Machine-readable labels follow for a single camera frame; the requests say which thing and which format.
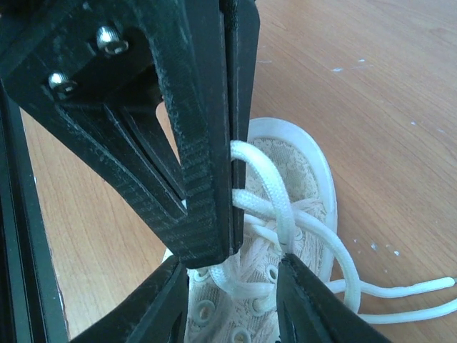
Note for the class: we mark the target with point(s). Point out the white lace sneaker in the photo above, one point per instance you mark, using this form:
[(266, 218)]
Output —
[(290, 206)]

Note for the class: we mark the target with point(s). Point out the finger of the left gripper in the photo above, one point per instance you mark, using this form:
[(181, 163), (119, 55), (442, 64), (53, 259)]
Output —
[(166, 165), (239, 29)]

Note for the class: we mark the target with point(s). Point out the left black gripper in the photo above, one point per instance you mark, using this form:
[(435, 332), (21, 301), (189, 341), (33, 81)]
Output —
[(82, 51)]

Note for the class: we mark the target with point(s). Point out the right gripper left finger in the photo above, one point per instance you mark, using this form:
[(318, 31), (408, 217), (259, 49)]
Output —
[(156, 311)]

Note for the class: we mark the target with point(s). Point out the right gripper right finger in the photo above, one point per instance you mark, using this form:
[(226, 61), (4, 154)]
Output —
[(309, 312)]

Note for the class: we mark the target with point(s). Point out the black aluminium frame rail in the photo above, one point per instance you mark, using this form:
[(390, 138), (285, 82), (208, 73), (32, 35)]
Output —
[(31, 306)]

